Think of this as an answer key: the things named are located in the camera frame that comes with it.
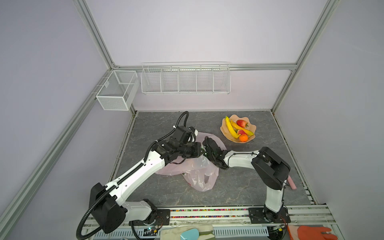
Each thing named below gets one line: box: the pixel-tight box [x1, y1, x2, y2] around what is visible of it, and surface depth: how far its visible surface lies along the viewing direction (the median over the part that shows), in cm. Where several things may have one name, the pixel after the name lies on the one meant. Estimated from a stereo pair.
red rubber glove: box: [297, 225, 338, 240], surface depth 70 cm
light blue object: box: [180, 228, 200, 240], surface depth 69 cm
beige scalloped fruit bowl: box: [220, 114, 257, 143], surface depth 107 cm
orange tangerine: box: [239, 134, 249, 142], surface depth 99 cm
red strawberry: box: [236, 119, 249, 128], surface depth 107 cm
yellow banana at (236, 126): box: [230, 120, 255, 136], surface depth 107 cm
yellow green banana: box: [225, 115, 241, 139], surface depth 107 cm
